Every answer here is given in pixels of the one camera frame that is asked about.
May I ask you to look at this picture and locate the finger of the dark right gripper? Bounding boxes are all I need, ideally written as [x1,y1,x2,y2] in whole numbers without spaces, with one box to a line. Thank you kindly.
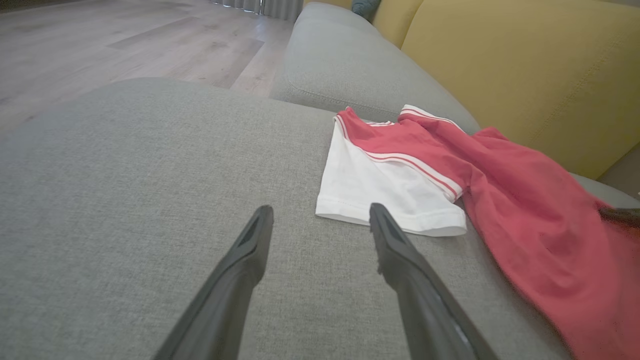
[598,206,640,229]

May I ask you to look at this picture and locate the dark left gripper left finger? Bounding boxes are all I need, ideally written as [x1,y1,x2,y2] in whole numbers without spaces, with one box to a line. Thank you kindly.
[153,205,275,360]

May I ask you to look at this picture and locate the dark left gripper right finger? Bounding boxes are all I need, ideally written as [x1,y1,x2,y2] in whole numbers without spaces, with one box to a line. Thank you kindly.
[368,202,501,360]

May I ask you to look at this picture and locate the red jersey with white sleeves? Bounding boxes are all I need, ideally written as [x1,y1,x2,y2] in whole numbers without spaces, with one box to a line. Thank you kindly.
[315,104,640,360]

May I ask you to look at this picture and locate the large grey sofa seat cushion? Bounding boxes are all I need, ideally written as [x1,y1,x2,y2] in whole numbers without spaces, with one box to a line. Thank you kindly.
[0,77,640,360]

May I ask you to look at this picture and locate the large yellow sofa back cushion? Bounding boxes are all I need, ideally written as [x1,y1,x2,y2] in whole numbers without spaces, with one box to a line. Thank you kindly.
[401,0,640,181]

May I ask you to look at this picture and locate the small grey sofa seat cushion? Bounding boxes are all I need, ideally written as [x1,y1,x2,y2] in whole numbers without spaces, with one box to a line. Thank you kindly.
[270,2,482,135]

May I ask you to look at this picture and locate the grey curtain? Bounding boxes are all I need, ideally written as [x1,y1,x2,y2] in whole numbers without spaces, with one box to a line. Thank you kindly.
[210,0,304,22]

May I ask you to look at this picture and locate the teal throw pillow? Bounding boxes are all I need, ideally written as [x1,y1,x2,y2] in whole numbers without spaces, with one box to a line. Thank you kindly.
[351,0,382,22]

